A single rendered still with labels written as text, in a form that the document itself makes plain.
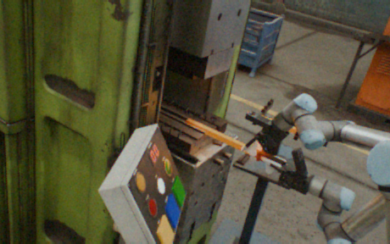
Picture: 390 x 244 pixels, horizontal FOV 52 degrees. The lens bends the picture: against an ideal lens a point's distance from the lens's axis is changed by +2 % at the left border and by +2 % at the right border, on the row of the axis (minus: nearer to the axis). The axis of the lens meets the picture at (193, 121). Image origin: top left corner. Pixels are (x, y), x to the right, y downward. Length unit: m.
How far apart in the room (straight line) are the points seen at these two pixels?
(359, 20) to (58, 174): 7.93
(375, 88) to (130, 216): 4.26
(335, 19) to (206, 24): 7.91
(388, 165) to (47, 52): 1.20
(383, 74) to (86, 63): 3.97
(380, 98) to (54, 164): 3.98
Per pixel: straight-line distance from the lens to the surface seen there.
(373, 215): 1.48
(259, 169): 2.11
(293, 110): 1.47
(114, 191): 1.04
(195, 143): 1.67
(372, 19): 9.09
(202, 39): 1.42
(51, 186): 1.94
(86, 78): 1.54
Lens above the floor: 1.83
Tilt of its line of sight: 28 degrees down
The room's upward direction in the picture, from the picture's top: 11 degrees clockwise
